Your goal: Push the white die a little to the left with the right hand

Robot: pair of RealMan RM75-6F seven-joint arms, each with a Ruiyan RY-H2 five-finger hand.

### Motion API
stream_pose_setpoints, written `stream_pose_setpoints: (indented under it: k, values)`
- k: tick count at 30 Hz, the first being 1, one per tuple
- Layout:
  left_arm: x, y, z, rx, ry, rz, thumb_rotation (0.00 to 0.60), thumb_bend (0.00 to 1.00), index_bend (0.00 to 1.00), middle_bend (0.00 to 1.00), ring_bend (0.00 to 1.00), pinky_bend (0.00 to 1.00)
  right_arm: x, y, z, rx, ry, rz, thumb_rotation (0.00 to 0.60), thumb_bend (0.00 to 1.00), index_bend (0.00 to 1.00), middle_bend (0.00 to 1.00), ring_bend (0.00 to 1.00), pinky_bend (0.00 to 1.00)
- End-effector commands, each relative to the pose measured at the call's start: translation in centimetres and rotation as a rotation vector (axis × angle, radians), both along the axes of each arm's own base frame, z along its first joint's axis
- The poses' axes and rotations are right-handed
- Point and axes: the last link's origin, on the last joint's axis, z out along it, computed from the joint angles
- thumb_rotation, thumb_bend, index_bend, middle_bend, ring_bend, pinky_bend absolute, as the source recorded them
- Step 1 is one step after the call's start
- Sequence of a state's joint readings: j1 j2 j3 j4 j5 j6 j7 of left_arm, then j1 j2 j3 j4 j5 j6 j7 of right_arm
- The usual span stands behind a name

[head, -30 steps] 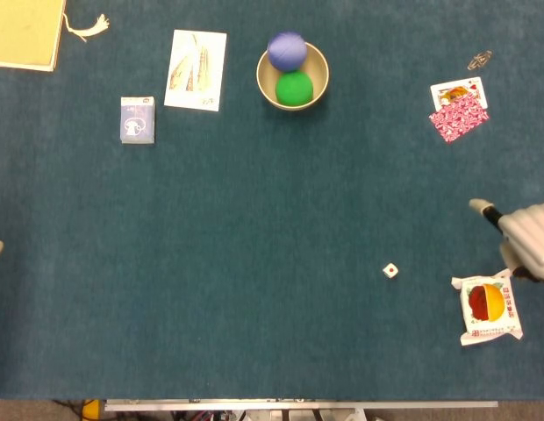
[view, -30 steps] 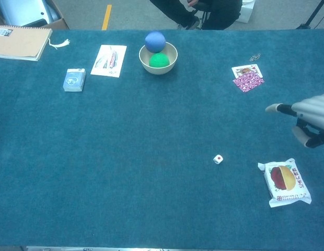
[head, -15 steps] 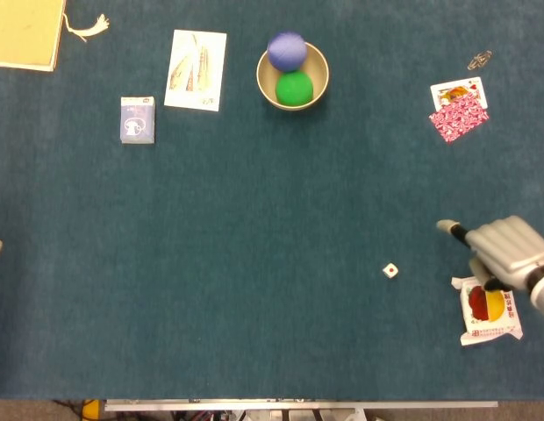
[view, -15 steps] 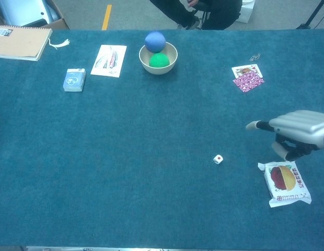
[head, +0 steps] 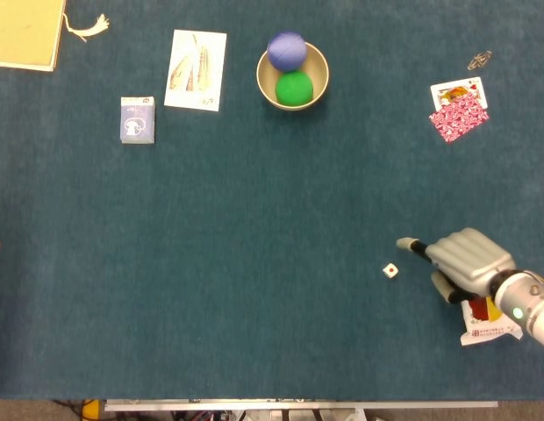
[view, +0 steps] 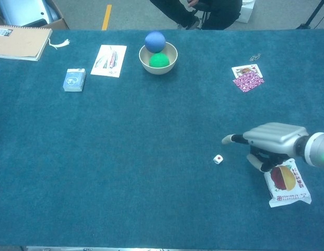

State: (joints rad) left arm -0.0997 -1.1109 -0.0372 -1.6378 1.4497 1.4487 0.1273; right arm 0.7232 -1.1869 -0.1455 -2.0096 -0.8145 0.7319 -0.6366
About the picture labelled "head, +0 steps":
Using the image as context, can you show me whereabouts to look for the face-up king playing card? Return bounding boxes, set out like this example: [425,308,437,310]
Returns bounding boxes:
[429,76,490,112]

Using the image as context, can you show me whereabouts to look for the beige bowl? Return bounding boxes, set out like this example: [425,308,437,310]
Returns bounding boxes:
[256,41,331,111]

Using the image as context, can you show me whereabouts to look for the metal paper clips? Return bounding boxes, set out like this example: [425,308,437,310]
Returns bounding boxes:
[467,49,493,71]

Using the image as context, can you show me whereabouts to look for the red patterned playing card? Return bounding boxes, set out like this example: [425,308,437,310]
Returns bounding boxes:
[428,92,491,145]

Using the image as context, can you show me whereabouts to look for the white illustrated postcard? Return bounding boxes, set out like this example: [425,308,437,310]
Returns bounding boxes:
[163,29,228,112]

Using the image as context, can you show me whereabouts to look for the grey metal rail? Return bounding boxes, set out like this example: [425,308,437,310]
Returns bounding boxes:
[104,398,499,412]

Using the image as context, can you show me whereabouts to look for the yellow book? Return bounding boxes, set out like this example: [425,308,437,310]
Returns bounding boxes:
[0,0,68,73]

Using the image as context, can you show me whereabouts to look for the teal felt table cloth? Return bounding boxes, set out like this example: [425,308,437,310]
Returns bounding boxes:
[0,0,544,401]

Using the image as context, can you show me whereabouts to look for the green foam ball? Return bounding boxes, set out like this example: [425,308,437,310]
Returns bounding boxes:
[275,70,315,106]

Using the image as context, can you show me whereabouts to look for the white cord tassel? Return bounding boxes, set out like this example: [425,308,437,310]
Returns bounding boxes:
[62,12,111,44]

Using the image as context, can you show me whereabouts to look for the blue foam ball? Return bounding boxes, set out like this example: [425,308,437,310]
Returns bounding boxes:
[267,31,308,73]

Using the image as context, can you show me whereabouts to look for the white fruit snack packet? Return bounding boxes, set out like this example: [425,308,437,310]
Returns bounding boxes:
[459,296,524,347]

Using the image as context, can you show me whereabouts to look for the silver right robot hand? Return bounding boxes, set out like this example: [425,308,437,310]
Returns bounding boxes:
[395,227,518,304]

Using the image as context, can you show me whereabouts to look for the blue playing card box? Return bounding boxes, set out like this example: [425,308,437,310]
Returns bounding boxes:
[119,96,156,146]

